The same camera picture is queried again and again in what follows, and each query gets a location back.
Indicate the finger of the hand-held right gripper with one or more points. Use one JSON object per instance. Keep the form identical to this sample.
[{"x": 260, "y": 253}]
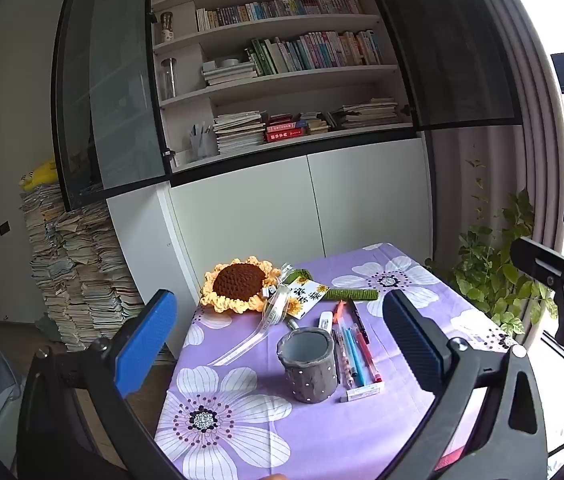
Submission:
[{"x": 542, "y": 260}]

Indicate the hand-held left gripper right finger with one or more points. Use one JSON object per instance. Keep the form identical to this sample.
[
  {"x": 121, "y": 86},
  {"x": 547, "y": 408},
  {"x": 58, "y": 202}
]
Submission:
[{"x": 412, "y": 342}]

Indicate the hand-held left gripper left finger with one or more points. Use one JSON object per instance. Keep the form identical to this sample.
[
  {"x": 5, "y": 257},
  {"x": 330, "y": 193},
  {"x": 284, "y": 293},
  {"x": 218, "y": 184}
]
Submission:
[{"x": 144, "y": 345}]

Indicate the black marker pen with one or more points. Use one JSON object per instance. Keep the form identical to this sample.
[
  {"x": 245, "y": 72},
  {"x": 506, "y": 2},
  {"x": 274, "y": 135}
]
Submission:
[{"x": 359, "y": 322}]

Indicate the blue pen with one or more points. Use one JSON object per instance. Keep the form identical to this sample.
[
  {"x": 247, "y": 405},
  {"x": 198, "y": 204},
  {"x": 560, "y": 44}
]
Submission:
[{"x": 355, "y": 361}]

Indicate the white eraser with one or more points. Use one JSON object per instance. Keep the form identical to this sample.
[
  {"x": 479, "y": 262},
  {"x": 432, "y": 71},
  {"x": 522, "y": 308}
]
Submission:
[{"x": 362, "y": 392}]

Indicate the clear patterned pen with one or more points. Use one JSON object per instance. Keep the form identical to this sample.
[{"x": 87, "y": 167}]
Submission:
[{"x": 345, "y": 366}]

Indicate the thin black pen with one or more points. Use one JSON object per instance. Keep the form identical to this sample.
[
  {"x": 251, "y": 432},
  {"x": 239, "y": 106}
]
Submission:
[{"x": 336, "y": 360}]

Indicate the orange pen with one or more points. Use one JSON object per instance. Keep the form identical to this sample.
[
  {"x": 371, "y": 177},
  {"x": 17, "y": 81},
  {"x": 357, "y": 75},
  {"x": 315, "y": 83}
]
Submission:
[{"x": 338, "y": 312}]

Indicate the white correction pen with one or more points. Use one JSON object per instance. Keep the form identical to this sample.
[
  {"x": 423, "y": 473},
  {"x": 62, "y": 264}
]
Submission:
[{"x": 326, "y": 321}]

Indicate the grey dotted pen holder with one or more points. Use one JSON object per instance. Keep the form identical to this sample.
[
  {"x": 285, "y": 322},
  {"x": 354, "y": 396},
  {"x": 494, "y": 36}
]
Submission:
[{"x": 312, "y": 380}]

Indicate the green potted plant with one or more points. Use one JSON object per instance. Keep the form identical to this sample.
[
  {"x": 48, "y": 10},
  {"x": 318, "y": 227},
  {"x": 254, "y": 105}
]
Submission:
[{"x": 492, "y": 270}]

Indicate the grey curtain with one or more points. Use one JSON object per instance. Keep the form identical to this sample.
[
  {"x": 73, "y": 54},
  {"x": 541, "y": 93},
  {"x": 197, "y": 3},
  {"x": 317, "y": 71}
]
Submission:
[{"x": 522, "y": 150}]

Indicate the floor pile of books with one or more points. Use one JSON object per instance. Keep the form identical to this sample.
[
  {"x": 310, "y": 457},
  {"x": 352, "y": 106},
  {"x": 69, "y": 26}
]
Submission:
[{"x": 81, "y": 270}]

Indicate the crochet sunflower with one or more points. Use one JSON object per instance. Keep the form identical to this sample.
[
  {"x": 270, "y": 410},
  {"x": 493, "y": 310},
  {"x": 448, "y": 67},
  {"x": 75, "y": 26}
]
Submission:
[{"x": 237, "y": 280}]

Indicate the sunflower gift tag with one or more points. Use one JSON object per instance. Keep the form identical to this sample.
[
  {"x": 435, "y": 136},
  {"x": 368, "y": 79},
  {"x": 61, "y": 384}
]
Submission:
[{"x": 304, "y": 297}]

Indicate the white ribbon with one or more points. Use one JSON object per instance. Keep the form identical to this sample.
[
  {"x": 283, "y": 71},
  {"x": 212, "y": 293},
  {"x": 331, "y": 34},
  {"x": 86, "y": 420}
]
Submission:
[{"x": 268, "y": 316}]

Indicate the purple floral tablecloth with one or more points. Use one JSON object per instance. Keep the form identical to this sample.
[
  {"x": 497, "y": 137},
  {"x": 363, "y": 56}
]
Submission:
[{"x": 312, "y": 440}]

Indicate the white bookcase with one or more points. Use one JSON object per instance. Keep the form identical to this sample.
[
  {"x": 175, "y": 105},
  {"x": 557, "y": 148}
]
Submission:
[{"x": 362, "y": 195}]

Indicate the yellow plush toy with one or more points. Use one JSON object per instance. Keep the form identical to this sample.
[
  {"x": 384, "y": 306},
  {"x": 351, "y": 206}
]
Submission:
[{"x": 39, "y": 175}]

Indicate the white pen cup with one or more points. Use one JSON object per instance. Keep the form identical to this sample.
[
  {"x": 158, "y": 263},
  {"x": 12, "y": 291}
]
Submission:
[{"x": 202, "y": 142}]

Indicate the dark glass cabinet door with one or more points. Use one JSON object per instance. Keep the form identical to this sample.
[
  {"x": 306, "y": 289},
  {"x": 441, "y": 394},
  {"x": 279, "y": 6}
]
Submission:
[
  {"x": 111, "y": 85},
  {"x": 452, "y": 50}
]

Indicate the stack of worn booklets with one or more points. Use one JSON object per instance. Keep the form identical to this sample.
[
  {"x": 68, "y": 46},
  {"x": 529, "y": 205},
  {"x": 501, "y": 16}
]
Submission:
[{"x": 367, "y": 115}]

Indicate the stack of magazines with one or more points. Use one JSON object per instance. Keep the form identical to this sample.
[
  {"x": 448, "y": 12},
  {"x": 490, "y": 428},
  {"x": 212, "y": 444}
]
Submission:
[{"x": 239, "y": 132}]

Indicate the small stack of books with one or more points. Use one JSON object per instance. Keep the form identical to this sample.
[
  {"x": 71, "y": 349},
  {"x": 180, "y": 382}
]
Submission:
[{"x": 319, "y": 124}]

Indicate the stack of red books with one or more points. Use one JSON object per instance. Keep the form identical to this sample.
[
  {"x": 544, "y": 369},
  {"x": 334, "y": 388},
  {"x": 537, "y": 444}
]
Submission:
[{"x": 284, "y": 130}]

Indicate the glass jar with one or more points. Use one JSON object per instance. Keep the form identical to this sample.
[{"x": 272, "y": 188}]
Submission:
[{"x": 168, "y": 79}]

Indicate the stack of white books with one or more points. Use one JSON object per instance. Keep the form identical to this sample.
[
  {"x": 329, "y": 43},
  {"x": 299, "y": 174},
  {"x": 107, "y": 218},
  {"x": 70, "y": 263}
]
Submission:
[{"x": 229, "y": 74}]

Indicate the row of upright books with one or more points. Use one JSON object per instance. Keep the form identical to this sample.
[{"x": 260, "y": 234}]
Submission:
[
  {"x": 317, "y": 52},
  {"x": 282, "y": 10}
]

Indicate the black wall switch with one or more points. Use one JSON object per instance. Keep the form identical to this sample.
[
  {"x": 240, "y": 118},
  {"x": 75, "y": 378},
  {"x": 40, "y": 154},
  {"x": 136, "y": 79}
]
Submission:
[{"x": 4, "y": 229}]

